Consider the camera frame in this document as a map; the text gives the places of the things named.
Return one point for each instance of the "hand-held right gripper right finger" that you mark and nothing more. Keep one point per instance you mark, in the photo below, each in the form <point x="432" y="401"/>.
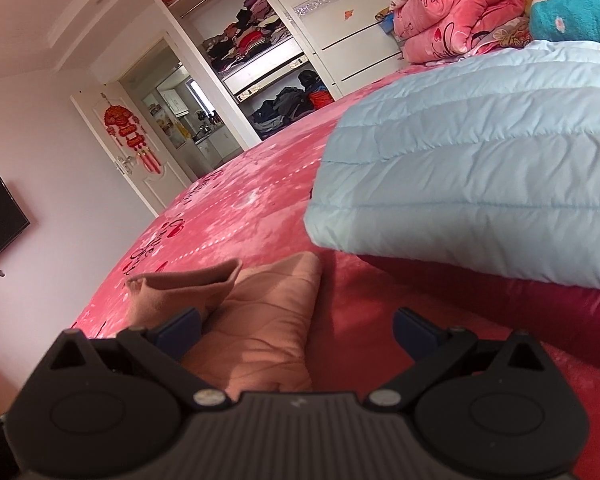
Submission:
<point x="410" y="330"/>

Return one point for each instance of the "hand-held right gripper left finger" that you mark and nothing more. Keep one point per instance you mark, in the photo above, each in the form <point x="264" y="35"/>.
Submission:
<point x="180" y="332"/>

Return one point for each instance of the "pink quilted garment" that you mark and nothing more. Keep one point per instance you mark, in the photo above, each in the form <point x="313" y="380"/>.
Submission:
<point x="265" y="320"/>

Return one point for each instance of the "pile of dark clothes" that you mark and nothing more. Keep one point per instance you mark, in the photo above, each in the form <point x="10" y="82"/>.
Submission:
<point x="280" y="105"/>

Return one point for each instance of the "pile of colourful folded clothes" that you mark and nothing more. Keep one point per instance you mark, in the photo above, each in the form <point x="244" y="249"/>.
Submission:
<point x="250" y="35"/>

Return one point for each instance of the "white door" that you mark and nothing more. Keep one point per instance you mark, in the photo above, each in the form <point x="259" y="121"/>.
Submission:
<point x="165" y="185"/>

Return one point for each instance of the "red heart printed blanket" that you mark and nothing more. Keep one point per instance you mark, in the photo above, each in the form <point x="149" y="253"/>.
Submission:
<point x="260" y="200"/>

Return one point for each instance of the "light blue quilted jacket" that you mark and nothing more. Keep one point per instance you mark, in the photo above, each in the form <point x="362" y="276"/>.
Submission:
<point x="455" y="170"/>

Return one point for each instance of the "white kitchen cabinets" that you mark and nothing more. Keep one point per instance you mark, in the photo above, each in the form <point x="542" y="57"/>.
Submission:
<point x="215" y="152"/>

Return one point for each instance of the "red knot door decoration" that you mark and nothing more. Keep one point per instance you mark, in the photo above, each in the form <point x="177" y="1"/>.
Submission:
<point x="125" y="122"/>

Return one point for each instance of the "kitchen window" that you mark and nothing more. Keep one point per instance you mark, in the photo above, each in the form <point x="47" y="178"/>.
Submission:
<point x="200" y="97"/>

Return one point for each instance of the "white wardrobe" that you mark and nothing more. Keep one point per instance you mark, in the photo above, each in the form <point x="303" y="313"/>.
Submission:
<point x="360" y="45"/>

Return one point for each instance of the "floral patterned bedding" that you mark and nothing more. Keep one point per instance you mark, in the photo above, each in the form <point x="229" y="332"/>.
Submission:
<point x="510" y="37"/>

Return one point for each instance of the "folded pink fleece blanket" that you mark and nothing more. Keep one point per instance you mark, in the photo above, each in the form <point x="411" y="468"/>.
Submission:
<point x="460" y="5"/>

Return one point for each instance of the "teal floral blanket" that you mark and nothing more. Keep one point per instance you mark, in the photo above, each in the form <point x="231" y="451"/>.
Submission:
<point x="575" y="15"/>

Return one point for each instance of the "black wall television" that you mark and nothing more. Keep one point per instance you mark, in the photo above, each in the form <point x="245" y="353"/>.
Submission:
<point x="0" y="220"/>

